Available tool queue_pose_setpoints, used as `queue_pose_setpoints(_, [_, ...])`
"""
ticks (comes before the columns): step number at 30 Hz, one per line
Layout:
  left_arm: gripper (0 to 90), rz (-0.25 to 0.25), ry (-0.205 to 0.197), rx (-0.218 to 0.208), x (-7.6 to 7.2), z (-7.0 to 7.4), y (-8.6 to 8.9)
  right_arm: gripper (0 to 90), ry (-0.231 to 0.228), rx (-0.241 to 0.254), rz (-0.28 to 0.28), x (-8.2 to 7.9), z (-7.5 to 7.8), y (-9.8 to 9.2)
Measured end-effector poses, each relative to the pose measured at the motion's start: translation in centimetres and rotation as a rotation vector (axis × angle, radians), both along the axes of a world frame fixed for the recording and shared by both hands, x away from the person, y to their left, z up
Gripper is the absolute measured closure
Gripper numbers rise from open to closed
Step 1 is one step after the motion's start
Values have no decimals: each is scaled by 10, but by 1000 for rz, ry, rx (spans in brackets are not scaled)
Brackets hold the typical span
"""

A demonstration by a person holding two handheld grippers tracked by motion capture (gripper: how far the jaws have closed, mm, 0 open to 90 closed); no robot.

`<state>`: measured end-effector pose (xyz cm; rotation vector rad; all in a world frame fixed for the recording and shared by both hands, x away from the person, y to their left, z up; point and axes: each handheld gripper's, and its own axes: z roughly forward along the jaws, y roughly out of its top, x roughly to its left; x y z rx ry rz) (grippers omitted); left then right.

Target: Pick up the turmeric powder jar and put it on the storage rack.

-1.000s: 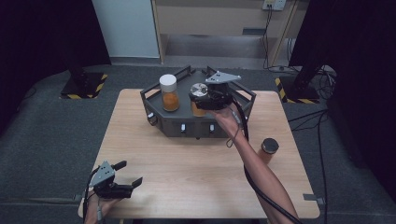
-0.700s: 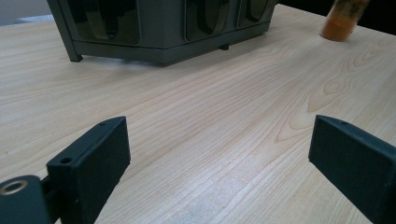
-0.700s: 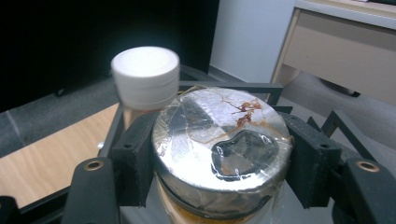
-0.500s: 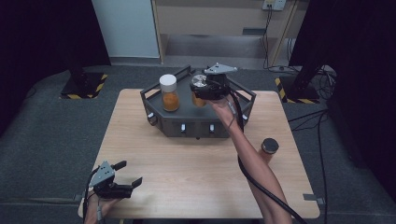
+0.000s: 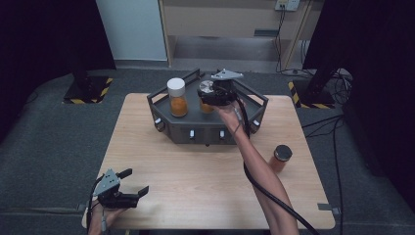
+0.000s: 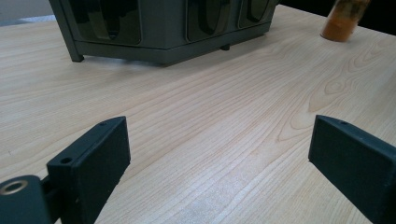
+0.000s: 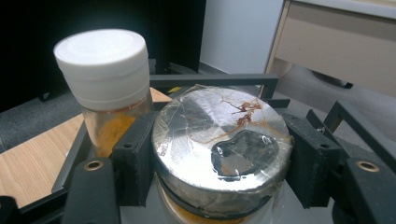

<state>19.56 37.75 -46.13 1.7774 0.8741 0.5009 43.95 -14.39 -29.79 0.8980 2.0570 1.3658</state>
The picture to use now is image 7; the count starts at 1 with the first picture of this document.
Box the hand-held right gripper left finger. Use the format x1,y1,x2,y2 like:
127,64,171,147
110,111,161,208

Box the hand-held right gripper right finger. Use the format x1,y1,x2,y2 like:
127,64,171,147
280,112,343,210

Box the metal-lidded jar of yellow powder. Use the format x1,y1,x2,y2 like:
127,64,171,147
151,85,294,224

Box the white-lidded glass spice jar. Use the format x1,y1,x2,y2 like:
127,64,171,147
53,28,155,159

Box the dark metal spice rack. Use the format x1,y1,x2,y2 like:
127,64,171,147
18,73,396,224

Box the dark furniture foot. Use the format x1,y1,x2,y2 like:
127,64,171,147
311,69,355,90

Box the beige cabinet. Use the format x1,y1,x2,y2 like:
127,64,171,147
264,0,396,98

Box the black cabinet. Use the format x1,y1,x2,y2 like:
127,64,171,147
0,0,207,114

